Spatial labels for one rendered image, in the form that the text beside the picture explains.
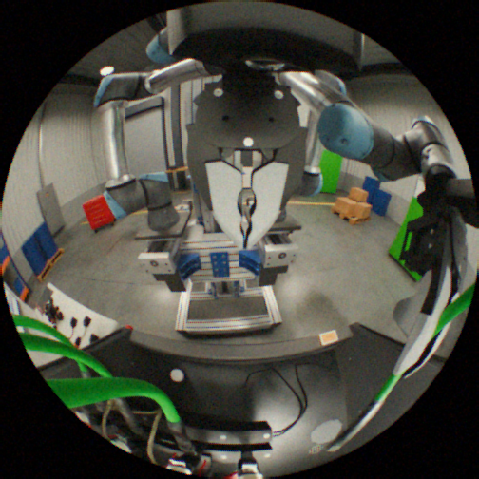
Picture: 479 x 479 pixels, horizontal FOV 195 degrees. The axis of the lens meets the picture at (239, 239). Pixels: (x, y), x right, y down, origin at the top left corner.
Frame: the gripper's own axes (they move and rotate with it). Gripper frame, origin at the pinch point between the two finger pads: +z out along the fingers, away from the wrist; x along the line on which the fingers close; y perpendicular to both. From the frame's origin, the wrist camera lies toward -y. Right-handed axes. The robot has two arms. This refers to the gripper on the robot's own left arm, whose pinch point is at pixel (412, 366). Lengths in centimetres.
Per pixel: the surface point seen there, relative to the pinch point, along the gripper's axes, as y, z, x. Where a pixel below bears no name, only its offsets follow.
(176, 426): -1.6, 18.7, 12.7
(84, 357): -5.4, 15.7, 23.2
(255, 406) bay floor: 20.3, 34.9, -3.6
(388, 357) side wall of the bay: 16.7, 3.6, -19.0
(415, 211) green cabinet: 175, -199, -165
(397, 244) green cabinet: 229, -149, -178
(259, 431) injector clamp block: 7.6, 26.3, -1.9
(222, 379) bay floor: 23.6, 35.5, 8.4
